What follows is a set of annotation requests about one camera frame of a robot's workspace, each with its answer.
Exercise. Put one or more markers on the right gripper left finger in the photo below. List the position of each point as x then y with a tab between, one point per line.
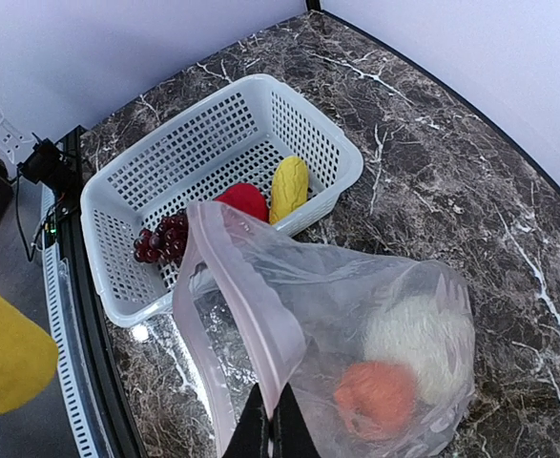
251	435

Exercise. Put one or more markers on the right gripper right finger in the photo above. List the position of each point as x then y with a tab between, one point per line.
291	438

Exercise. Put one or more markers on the orange toy pumpkin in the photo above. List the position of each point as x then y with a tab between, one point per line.
376	400

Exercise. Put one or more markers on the clear zip top bag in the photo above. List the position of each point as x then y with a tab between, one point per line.
257	307

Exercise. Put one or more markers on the white toy cauliflower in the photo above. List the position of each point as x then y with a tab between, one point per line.
437	343

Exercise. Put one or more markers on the dark red toy grapes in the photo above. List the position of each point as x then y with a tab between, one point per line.
166	243

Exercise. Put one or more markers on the red toy bell pepper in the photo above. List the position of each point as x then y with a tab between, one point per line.
248	199

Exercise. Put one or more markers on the yellow toy fruit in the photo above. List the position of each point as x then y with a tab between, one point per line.
28	358
289	189

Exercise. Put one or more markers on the white plastic basket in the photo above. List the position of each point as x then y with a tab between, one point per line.
239	134

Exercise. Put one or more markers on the black front rail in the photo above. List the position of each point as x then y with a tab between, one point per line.
106	414

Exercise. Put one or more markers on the white slotted cable duct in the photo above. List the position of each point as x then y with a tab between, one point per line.
71	370

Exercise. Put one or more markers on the right black frame post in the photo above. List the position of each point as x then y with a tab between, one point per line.
313	5

